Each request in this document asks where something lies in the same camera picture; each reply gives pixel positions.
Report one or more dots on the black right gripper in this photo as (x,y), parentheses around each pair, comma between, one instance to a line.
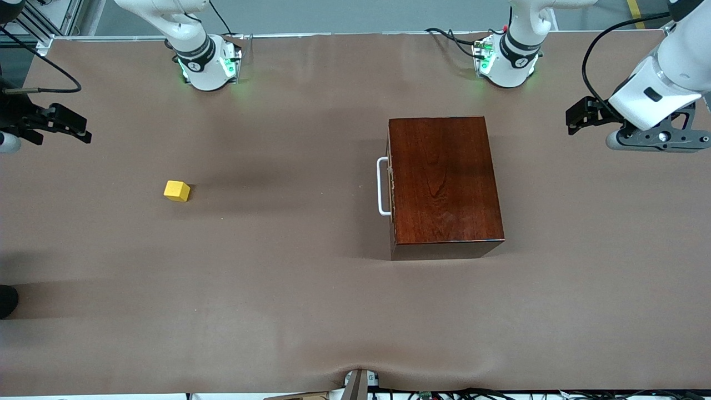
(15,114)

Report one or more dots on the yellow block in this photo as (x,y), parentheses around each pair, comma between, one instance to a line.
(176,191)

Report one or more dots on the brown table mat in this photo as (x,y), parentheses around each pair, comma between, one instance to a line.
(222,278)

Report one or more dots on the black rounded object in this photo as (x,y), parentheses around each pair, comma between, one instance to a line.
(6,303)

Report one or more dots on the tan cardboard piece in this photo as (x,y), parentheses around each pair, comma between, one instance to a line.
(300,396)

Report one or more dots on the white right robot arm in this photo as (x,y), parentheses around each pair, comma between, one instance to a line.
(203,72)

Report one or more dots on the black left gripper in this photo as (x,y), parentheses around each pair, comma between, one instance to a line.
(601,111)

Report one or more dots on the dark wooden drawer cabinet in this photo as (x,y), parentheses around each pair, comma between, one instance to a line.
(444,183)

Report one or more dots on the aluminium frame profile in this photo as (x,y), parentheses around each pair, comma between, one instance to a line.
(41,44)

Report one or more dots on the dark grey camera mount bracket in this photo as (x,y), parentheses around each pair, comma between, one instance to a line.
(683,136)

